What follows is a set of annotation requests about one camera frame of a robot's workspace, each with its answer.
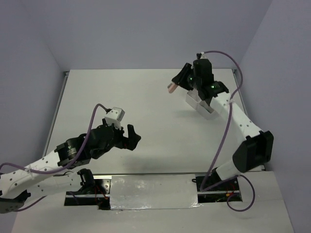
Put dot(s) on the silver foil panel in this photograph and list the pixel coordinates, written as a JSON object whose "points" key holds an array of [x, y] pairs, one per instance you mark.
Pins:
{"points": [[146, 192]]}

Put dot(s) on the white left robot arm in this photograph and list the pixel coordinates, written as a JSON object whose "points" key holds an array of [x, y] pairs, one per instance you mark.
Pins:
{"points": [[59, 170]]}

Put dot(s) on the clear compartment organizer box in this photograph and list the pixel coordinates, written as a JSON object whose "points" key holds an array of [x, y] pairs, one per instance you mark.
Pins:
{"points": [[200, 106]]}

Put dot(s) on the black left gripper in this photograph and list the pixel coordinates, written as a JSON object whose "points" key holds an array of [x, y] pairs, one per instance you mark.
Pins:
{"points": [[129, 142]]}

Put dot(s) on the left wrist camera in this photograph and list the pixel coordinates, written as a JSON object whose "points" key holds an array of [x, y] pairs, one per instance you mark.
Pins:
{"points": [[114, 117]]}

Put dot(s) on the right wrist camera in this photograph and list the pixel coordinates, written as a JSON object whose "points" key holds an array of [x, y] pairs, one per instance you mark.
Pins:
{"points": [[201, 55]]}

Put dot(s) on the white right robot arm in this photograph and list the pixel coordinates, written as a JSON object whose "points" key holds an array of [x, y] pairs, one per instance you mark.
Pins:
{"points": [[253, 145]]}

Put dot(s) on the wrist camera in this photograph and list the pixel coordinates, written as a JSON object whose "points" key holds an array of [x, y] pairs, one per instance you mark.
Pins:
{"points": [[114, 117], [201, 55]]}

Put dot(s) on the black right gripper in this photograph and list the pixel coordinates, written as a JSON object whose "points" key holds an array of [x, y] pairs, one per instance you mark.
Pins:
{"points": [[180, 79]]}

